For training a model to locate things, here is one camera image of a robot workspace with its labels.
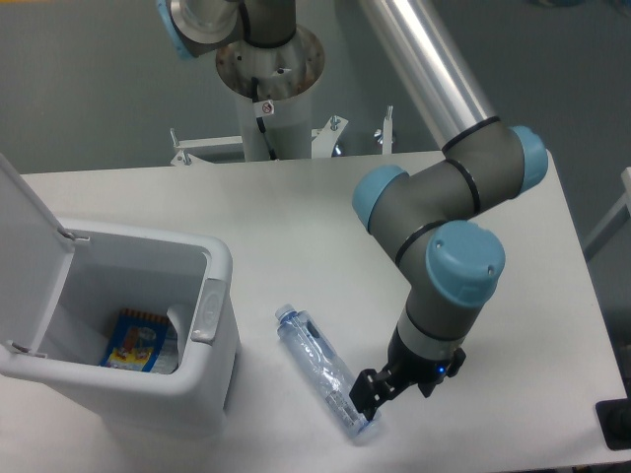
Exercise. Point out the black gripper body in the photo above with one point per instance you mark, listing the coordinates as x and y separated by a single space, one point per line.
408 368

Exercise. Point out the clear plastic water bottle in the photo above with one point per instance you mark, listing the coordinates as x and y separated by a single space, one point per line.
322 367

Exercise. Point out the clear plastic bag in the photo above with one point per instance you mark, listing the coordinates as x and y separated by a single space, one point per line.
180 316

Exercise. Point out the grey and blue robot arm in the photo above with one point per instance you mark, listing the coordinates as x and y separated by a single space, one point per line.
424 221

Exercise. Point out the white plastic trash can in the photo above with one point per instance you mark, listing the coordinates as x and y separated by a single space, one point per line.
117 267

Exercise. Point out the white trash can lid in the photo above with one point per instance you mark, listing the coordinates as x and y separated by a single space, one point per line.
35 261

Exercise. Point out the black clamp at table edge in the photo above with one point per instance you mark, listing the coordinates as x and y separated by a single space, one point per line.
614 419

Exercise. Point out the blue snack wrapper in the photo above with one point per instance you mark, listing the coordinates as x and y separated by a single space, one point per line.
141 342

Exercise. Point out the white bracket with bolt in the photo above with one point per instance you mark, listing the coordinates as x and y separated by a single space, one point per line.
326 140

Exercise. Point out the white upright bracket post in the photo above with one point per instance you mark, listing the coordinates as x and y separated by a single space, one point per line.
384 136

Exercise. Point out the white frame leg right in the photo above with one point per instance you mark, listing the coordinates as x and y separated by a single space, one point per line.
611 222

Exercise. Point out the white metal frame bracket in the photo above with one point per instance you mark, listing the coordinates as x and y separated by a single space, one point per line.
220 150

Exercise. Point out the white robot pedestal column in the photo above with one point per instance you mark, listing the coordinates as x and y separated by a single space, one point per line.
273 90

